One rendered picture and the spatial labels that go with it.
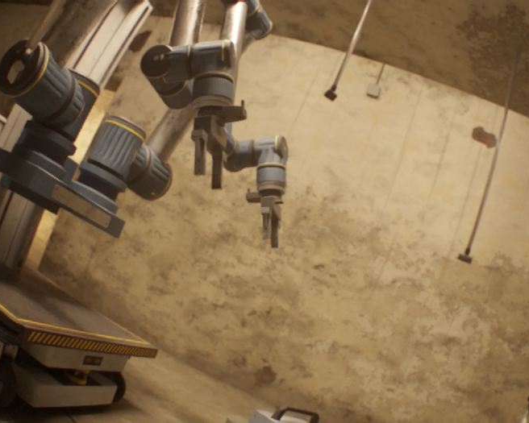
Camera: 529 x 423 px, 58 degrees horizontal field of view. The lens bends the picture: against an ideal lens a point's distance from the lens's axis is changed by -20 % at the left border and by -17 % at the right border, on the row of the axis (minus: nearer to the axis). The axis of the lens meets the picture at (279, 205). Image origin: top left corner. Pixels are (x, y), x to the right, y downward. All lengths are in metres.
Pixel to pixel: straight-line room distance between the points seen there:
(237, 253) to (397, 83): 1.91
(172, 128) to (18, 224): 0.84
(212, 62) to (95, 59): 1.04
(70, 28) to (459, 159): 3.42
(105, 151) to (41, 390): 1.02
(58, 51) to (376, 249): 3.13
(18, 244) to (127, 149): 0.65
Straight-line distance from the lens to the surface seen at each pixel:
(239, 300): 4.36
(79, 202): 1.97
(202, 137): 1.35
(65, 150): 1.84
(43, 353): 1.68
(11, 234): 2.35
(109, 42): 2.46
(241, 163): 2.18
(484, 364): 4.15
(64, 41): 1.69
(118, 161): 2.17
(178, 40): 1.75
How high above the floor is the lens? 0.70
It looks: 10 degrees up
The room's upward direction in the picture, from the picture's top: 24 degrees clockwise
